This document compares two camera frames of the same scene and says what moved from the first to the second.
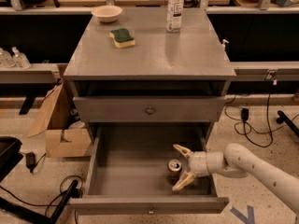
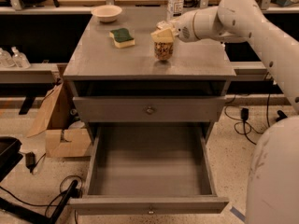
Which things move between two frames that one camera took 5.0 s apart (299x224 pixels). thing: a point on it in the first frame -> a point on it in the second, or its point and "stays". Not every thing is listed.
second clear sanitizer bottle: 6,59 stays
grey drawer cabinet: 145,81 stays
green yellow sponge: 122,37 stays
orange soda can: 174,171 -> 163,50
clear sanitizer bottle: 20,59 stays
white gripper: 198,164 -> 183,28
